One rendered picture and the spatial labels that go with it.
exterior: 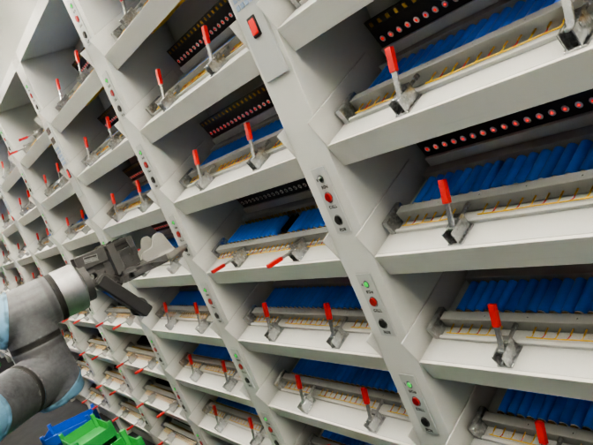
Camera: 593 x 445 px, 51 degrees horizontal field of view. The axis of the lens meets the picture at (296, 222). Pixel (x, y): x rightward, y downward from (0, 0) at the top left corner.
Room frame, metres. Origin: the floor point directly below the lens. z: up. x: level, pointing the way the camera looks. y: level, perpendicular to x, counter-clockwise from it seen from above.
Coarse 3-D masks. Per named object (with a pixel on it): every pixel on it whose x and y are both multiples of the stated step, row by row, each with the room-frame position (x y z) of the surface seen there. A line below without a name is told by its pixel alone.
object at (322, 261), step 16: (304, 192) 1.41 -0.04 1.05; (256, 208) 1.62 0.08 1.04; (224, 224) 1.67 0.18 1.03; (240, 224) 1.69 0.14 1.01; (208, 240) 1.64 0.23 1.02; (224, 240) 1.64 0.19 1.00; (208, 256) 1.63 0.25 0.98; (256, 256) 1.43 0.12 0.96; (272, 256) 1.36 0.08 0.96; (288, 256) 1.29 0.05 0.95; (304, 256) 1.23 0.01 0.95; (320, 256) 1.17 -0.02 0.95; (336, 256) 1.10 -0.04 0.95; (208, 272) 1.60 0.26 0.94; (224, 272) 1.52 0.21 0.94; (240, 272) 1.45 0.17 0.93; (256, 272) 1.39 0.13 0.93; (272, 272) 1.34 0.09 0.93; (288, 272) 1.28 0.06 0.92; (304, 272) 1.23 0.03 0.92; (320, 272) 1.19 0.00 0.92; (336, 272) 1.14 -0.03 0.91
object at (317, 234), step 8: (296, 232) 1.29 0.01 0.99; (304, 232) 1.26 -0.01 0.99; (312, 232) 1.23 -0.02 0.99; (320, 232) 1.20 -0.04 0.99; (248, 240) 1.48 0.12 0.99; (256, 240) 1.44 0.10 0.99; (264, 240) 1.40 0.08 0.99; (272, 240) 1.36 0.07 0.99; (280, 240) 1.33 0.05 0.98; (288, 240) 1.31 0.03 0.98; (304, 240) 1.26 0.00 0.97; (312, 240) 1.23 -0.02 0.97; (224, 248) 1.57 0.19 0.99; (232, 248) 1.54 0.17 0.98; (248, 248) 1.47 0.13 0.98; (256, 248) 1.44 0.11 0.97; (280, 248) 1.33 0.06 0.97; (232, 256) 1.53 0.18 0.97
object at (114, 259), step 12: (120, 240) 1.19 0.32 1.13; (132, 240) 1.20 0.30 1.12; (96, 252) 1.18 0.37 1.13; (108, 252) 1.18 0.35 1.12; (120, 252) 1.19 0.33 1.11; (132, 252) 1.20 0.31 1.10; (72, 264) 1.18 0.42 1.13; (84, 264) 1.16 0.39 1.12; (96, 264) 1.17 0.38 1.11; (108, 264) 1.19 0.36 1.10; (120, 264) 1.18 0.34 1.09; (132, 264) 1.20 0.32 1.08; (84, 276) 1.14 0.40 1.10; (96, 276) 1.18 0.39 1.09; (120, 276) 1.18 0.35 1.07
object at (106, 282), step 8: (104, 280) 1.17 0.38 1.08; (112, 280) 1.18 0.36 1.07; (96, 288) 1.20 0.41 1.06; (104, 288) 1.17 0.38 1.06; (112, 288) 1.17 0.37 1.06; (120, 288) 1.18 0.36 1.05; (112, 296) 1.18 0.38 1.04; (120, 296) 1.17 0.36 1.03; (128, 296) 1.18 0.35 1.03; (136, 296) 1.19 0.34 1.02; (128, 304) 1.18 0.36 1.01; (136, 304) 1.18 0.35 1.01; (144, 304) 1.19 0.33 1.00; (136, 312) 1.19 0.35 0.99; (144, 312) 1.19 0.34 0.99
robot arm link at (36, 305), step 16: (16, 288) 1.11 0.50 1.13; (32, 288) 1.10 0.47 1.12; (48, 288) 1.10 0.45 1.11; (0, 304) 1.07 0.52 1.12; (16, 304) 1.07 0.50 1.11; (32, 304) 1.08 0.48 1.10; (48, 304) 1.09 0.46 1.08; (64, 304) 1.11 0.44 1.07; (0, 320) 1.05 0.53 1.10; (16, 320) 1.06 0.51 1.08; (32, 320) 1.07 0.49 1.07; (48, 320) 1.09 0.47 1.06; (0, 336) 1.05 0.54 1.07; (16, 336) 1.06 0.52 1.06; (32, 336) 1.07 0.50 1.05
